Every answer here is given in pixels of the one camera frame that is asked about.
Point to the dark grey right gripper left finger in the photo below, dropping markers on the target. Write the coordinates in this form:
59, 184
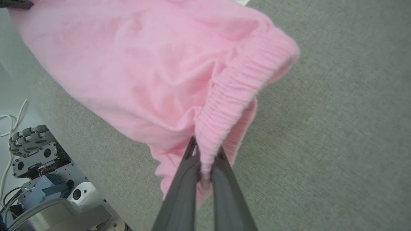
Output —
181, 199

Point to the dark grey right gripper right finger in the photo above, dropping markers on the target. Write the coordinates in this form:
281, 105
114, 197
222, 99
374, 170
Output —
229, 202

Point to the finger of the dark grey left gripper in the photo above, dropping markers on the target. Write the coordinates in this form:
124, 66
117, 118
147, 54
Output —
16, 4

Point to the pink garment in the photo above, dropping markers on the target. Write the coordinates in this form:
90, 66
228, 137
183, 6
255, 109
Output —
144, 70

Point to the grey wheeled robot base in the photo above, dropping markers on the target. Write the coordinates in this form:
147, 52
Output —
61, 205

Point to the grey fabric sofa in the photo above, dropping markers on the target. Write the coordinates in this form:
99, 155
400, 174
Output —
327, 144

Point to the grey omni wheel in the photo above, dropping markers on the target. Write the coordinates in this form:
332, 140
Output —
30, 138

